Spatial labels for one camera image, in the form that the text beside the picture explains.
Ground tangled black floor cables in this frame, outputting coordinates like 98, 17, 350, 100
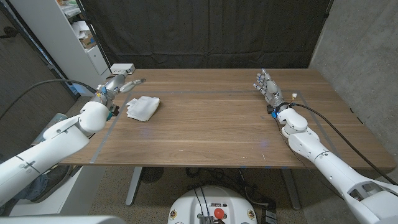
185, 167, 270, 207

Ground round black fan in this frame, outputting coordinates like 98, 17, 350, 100
140, 167, 165, 184

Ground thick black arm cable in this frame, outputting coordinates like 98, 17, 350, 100
0, 78, 98, 122
290, 103, 398, 186

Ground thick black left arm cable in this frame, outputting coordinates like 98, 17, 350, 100
0, 78, 98, 122

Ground white robot chest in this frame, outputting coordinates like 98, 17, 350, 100
0, 215, 126, 224

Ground white shelf cabinet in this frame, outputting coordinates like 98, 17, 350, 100
9, 0, 112, 97

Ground grey table leg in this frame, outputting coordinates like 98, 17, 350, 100
279, 167, 302, 211
125, 167, 144, 207

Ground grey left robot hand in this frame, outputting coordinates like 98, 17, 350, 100
93, 70, 147, 108

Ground white napkin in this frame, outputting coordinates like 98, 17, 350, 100
125, 95, 161, 123

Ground white power strip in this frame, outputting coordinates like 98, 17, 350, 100
110, 63, 136, 75

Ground black floor power strip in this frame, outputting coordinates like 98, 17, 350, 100
260, 200, 278, 224

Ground person's leg in jeans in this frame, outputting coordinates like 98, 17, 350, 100
12, 172, 49, 202

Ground black backdrop stand pole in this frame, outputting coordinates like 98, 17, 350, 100
76, 0, 112, 74

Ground white papers on shelf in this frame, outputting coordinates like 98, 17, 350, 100
70, 21, 91, 40

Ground dark shoe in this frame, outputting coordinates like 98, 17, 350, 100
30, 164, 72, 203

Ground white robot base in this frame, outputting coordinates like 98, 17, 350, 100
167, 185, 258, 224

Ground black backdrop curtain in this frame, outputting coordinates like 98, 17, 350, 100
80, 0, 333, 70

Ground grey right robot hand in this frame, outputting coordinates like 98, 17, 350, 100
253, 68, 289, 113

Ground cardboard box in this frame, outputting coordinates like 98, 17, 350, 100
80, 30, 97, 49

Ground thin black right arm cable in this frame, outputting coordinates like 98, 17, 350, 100
273, 117, 346, 200

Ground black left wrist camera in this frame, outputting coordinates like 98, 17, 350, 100
105, 105, 121, 121

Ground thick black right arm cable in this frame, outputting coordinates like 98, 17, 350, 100
290, 103, 398, 186

